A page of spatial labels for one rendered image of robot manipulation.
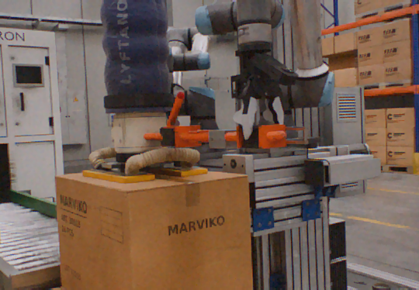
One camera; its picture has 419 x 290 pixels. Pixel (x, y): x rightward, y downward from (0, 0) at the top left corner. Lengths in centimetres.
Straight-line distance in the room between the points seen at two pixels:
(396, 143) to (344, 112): 741
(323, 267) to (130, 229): 110
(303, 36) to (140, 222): 78
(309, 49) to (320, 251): 91
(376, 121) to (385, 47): 142
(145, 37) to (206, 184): 50
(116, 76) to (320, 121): 93
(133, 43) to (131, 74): 9
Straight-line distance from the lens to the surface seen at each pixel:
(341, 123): 205
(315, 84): 159
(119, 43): 148
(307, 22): 155
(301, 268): 202
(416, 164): 910
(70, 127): 1074
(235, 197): 139
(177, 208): 128
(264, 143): 100
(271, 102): 107
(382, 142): 963
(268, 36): 106
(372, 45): 974
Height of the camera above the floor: 111
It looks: 3 degrees down
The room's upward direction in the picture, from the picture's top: 3 degrees counter-clockwise
